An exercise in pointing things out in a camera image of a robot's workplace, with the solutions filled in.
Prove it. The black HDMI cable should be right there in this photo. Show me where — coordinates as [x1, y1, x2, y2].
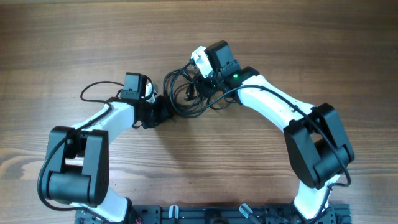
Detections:
[162, 62, 218, 119]

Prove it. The black USB cable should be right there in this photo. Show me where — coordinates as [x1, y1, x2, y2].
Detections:
[183, 83, 237, 110]

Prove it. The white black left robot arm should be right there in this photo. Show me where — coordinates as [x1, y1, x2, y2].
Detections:
[37, 73, 171, 223]

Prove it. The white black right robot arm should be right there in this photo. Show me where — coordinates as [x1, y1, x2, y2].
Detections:
[190, 40, 354, 223]

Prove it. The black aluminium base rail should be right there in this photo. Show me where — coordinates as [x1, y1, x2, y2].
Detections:
[75, 203, 352, 224]

